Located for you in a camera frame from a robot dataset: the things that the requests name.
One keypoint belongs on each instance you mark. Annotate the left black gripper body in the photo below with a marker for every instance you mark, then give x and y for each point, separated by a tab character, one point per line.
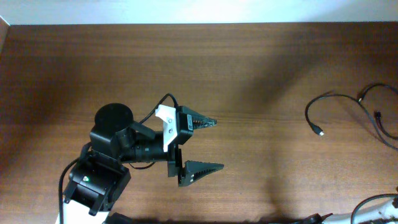
173	163

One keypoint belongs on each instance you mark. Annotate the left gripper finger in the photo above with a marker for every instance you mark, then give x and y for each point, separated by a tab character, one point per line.
199	121
194	170

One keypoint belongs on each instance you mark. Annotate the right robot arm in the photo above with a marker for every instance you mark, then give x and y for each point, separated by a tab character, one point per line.
377	209

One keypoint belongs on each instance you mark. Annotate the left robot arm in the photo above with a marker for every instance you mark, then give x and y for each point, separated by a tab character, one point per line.
99	175

